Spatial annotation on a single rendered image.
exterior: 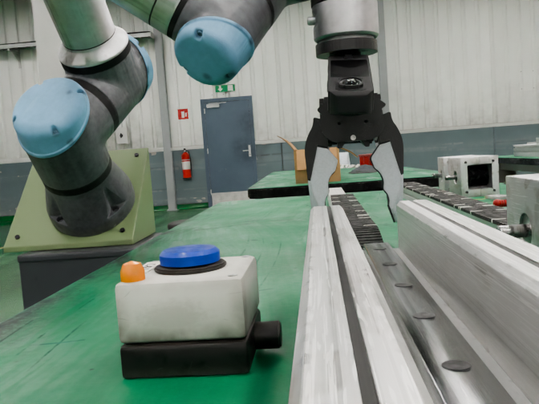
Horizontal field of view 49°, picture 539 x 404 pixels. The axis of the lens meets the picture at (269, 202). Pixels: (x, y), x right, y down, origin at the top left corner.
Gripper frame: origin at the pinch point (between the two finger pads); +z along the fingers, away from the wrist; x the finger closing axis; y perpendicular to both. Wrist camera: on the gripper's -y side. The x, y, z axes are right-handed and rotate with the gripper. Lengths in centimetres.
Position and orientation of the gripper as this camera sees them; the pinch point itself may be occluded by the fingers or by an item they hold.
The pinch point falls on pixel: (357, 216)
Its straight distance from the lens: 68.8
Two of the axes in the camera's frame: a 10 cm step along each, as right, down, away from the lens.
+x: -9.9, 0.6, 0.8
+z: 0.7, 9.9, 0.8
